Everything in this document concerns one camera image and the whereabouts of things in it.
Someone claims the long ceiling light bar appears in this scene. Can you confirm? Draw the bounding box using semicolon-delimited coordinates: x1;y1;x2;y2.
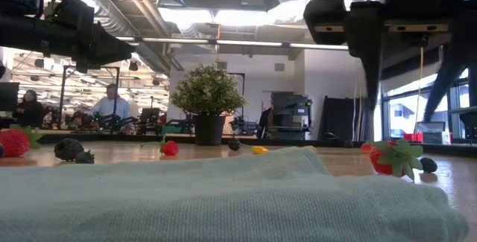
115;36;350;51

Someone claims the black office chair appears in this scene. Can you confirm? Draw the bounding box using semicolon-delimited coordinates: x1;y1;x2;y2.
139;106;161;136

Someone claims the black aluminium table frame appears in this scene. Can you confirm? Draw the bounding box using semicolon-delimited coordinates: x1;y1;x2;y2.
37;133;477;158

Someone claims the person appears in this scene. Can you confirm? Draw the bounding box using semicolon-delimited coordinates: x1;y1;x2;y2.
256;100;275;139
12;89;45;130
89;83;132;131

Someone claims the large dark toy blackberry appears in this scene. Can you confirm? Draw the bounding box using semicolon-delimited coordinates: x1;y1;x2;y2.
54;138;86;162

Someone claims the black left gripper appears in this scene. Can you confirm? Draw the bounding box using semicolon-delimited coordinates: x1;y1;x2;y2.
55;0;136;74

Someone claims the black curtain panel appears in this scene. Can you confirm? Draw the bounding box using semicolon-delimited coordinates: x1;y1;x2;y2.
320;95;368;141

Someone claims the dark toy blueberry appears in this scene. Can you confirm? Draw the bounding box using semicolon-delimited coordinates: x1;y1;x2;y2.
227;133;242;152

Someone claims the thin black metal frame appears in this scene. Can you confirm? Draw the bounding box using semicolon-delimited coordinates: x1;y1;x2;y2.
227;72;246;118

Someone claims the artificial green potted plant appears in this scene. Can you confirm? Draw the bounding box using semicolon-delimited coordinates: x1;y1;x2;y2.
169;63;247;147

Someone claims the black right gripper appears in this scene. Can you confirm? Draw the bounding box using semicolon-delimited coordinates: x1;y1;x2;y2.
303;0;477;111

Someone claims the grey blue equipment cart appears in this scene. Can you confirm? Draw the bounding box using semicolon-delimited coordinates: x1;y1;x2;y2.
268;91;314;141

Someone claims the black computer monitor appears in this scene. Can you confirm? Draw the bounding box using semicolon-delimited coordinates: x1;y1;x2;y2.
0;81;20;112

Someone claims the small dark toy blackberry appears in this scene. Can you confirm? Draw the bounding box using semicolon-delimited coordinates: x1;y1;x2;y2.
75;150;96;165

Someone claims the large red toy strawberry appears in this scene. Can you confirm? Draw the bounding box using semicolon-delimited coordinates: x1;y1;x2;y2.
0;124;45;159
368;138;425;182

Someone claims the black metal stand frame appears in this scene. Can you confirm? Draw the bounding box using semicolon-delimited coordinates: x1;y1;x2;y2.
57;65;121;131

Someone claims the red storage bin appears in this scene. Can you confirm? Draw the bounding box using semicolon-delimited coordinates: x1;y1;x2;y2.
402;132;424;143

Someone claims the green storage bin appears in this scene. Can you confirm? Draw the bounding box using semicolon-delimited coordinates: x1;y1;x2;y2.
160;122;195;136

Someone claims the small red toy strawberry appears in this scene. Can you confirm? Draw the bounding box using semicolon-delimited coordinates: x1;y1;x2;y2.
140;134;180;157

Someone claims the folded pale green cloth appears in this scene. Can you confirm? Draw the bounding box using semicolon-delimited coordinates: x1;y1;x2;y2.
0;145;470;242

